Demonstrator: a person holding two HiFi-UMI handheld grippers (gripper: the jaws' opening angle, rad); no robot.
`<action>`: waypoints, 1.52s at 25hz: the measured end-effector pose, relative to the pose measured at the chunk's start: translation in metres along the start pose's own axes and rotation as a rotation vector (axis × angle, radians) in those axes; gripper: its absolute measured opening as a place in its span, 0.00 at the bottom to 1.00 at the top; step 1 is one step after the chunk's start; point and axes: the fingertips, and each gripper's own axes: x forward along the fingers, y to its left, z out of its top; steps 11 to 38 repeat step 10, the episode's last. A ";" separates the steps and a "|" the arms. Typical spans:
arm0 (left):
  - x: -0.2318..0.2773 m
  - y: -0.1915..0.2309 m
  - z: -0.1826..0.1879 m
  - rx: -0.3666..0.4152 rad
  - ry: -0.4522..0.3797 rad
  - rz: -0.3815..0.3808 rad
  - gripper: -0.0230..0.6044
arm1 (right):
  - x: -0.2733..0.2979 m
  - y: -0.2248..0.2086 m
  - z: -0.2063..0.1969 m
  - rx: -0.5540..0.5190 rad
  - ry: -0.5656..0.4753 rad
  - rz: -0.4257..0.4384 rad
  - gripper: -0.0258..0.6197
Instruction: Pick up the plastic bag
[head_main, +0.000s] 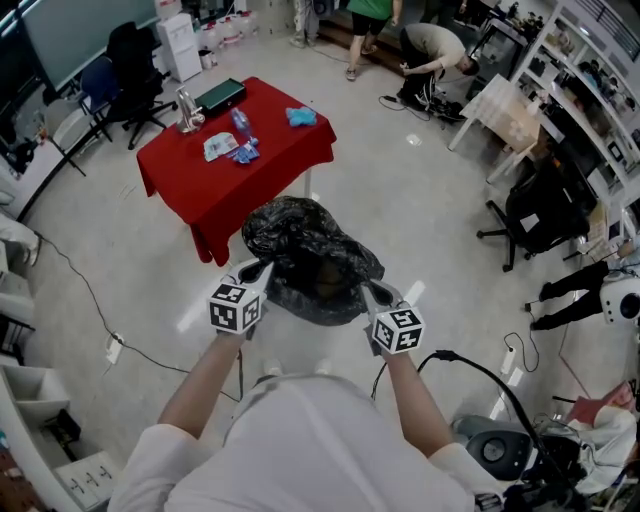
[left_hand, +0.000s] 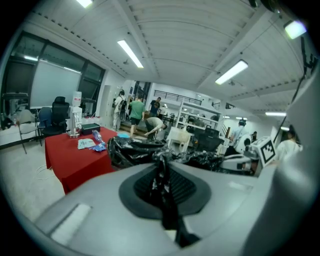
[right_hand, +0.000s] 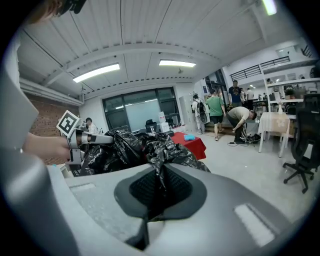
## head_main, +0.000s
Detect wooden step platform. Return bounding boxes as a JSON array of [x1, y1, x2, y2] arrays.
[[318, 8, 407, 71]]

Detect person's white shirt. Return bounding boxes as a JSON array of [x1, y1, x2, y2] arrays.
[[107, 372, 506, 512]]

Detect white water dispenser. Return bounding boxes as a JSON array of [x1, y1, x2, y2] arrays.
[[156, 12, 203, 84]]

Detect light blue cloth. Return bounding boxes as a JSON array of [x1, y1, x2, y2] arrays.
[[285, 105, 318, 128]]

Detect black cable bundle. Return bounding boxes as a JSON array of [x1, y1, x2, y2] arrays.
[[378, 93, 466, 125]]

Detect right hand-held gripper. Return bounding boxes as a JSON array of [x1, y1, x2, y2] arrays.
[[360, 280, 426, 357]]

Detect grey folding chair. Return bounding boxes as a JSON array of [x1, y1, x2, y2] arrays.
[[43, 97, 87, 177]]

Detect table with red cloth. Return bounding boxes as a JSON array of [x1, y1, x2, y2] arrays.
[[136, 76, 337, 268]]

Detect black mesh office chair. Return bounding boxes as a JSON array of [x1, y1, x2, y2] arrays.
[[476, 159, 591, 274]]

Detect black metal railing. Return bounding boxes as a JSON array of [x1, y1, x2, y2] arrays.
[[594, 0, 640, 37]]

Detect black high-back office chair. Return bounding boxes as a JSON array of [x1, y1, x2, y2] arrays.
[[106, 21, 180, 151]]

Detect white storage shelf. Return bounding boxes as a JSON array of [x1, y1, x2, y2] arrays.
[[0, 363, 121, 512]]

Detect small blue wrappers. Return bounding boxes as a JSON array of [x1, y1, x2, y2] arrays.
[[231, 140, 262, 166]]

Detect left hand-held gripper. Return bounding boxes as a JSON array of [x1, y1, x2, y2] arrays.
[[207, 260, 275, 341]]

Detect clear plastic bottle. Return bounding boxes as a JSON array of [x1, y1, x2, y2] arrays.
[[230, 107, 257, 143]]

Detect blue chair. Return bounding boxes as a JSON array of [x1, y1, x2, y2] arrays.
[[78, 55, 124, 144]]

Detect black framed glass partition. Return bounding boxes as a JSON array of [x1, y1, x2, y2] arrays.
[[0, 0, 162, 96]]

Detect white table with checkered cloth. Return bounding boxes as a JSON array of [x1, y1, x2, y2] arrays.
[[447, 73, 544, 185]]

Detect white round device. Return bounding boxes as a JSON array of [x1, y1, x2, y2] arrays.
[[599, 276, 640, 326]]

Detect grey round machine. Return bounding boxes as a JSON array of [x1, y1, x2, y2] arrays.
[[451, 414, 541, 484]]

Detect black garbage bag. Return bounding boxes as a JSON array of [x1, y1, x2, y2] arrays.
[[241, 196, 386, 327]]

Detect person's right forearm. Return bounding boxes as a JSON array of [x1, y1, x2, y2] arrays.
[[383, 349, 454, 459]]

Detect thin black floor cable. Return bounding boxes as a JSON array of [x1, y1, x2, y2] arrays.
[[37, 232, 244, 404]]

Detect white open shelf unit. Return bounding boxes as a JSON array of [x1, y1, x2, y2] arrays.
[[509, 0, 640, 241]]

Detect flat black box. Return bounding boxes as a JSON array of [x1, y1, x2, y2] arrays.
[[193, 79, 248, 118]]

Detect pile of clothes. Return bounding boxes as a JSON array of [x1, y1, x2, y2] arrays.
[[564, 382, 640, 496]]

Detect thick black hose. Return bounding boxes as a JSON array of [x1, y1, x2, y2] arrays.
[[417, 349, 559, 476]]

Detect pale printed packet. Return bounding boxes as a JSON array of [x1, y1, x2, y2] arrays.
[[203, 131, 239, 163]]

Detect person's left forearm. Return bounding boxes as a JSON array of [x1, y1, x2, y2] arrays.
[[157, 330, 247, 442]]

